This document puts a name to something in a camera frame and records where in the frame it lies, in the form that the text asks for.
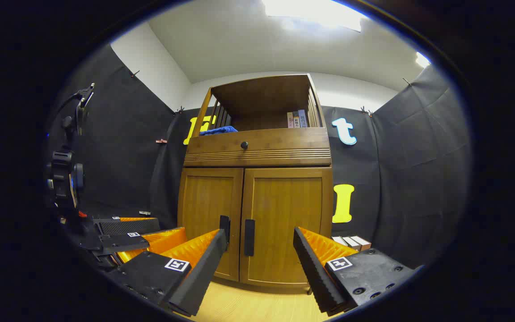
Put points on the wooden double-door shoe cabinet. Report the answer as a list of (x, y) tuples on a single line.
[(262, 96)]

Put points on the ceiling light panel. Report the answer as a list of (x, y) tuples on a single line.
[(311, 11)]

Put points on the wooden cabinet drawer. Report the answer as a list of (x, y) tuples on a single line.
[(284, 141)]

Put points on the dark cover book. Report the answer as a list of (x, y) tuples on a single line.
[(350, 242)]

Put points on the black backdrop cloth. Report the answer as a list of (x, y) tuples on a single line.
[(119, 147)]

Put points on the brown cover book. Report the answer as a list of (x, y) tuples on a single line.
[(361, 242)]

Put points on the brown upright book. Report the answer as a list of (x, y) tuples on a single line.
[(296, 120)]

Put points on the green and white book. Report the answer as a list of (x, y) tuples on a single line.
[(339, 240)]

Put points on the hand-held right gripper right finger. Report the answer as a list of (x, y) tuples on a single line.
[(313, 273)]

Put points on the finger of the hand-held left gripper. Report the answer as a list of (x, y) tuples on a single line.
[(128, 226), (123, 243)]

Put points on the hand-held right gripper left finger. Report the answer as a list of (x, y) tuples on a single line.
[(204, 268)]

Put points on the blue folded cloth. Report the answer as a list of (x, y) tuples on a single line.
[(219, 130)]

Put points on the pale upright book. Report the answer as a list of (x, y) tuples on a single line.
[(290, 120)]

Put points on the wooden shoe cabinet door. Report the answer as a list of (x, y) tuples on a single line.
[(284, 210), (204, 201)]

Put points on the small ceiling light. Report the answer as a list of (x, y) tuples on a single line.
[(422, 59)]

